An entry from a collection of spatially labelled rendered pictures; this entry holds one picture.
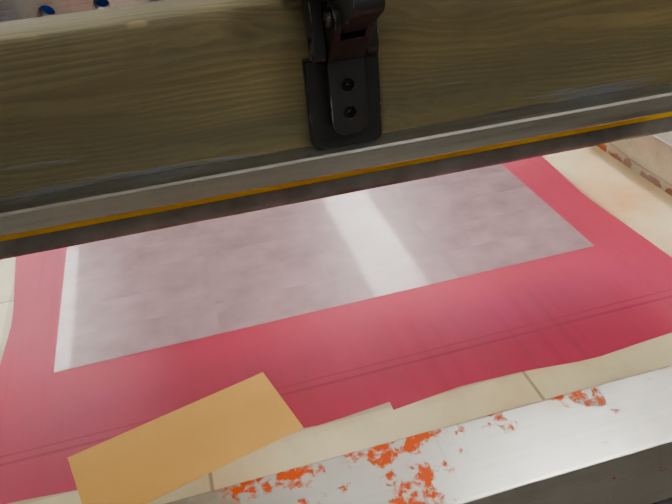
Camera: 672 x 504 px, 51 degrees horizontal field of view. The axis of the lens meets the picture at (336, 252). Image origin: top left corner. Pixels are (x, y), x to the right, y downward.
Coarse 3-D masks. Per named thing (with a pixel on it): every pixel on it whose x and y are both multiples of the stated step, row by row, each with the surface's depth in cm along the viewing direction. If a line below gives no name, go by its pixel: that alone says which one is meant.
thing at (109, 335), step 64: (64, 256) 50; (128, 256) 49; (192, 256) 48; (256, 256) 48; (64, 320) 44; (128, 320) 43; (192, 320) 42; (256, 320) 42; (320, 320) 41; (0, 384) 39; (64, 384) 39; (128, 384) 38; (192, 384) 38; (320, 384) 37; (0, 448) 35; (64, 448) 35
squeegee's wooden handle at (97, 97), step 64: (192, 0) 29; (256, 0) 28; (448, 0) 30; (512, 0) 31; (576, 0) 31; (640, 0) 32; (0, 64) 26; (64, 64) 27; (128, 64) 28; (192, 64) 28; (256, 64) 29; (384, 64) 30; (448, 64) 31; (512, 64) 32; (576, 64) 33; (640, 64) 34; (0, 128) 28; (64, 128) 28; (128, 128) 29; (192, 128) 30; (256, 128) 30; (384, 128) 32; (0, 192) 29
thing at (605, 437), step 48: (624, 144) 54; (624, 384) 30; (432, 432) 29; (480, 432) 29; (528, 432) 28; (576, 432) 28; (624, 432) 28; (288, 480) 27; (336, 480) 27; (384, 480) 27; (432, 480) 27; (480, 480) 27; (528, 480) 27; (576, 480) 27; (624, 480) 28
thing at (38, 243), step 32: (608, 128) 37; (640, 128) 37; (448, 160) 35; (480, 160) 36; (512, 160) 36; (288, 192) 34; (320, 192) 34; (96, 224) 32; (128, 224) 32; (160, 224) 33; (0, 256) 31
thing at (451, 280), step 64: (384, 192) 54; (448, 192) 53; (512, 192) 52; (576, 192) 52; (320, 256) 47; (384, 256) 46; (448, 256) 46; (512, 256) 45; (576, 256) 45; (640, 256) 44; (384, 320) 41; (448, 320) 40; (512, 320) 40; (576, 320) 39; (640, 320) 39; (384, 384) 36; (448, 384) 36
